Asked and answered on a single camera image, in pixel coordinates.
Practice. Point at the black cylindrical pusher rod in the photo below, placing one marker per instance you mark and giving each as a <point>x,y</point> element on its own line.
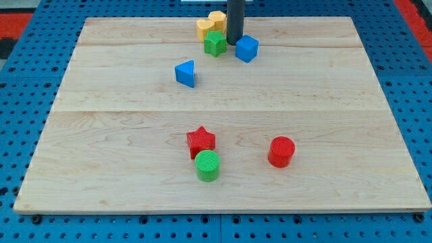
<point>235,20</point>

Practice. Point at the blue cube block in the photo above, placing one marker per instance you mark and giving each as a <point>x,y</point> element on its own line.
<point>247,48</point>

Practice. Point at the blue triangle block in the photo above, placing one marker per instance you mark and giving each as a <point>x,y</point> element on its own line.
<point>184,73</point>

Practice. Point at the yellow hexagon block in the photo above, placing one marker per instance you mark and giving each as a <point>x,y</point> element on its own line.
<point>219,19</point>

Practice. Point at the yellow heart block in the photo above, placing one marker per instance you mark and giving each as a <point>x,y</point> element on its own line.
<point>202,28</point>

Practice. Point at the green star block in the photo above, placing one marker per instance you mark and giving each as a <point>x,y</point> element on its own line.
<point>215,43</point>

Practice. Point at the wooden board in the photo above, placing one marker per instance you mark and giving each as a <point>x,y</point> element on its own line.
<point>115,140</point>

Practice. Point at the red star block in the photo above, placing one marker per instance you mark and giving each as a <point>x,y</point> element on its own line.
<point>200,140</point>

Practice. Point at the red cylinder block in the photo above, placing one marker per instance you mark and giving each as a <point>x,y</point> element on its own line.
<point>281,151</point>

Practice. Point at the green cylinder block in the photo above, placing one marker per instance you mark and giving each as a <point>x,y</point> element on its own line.
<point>207,164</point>

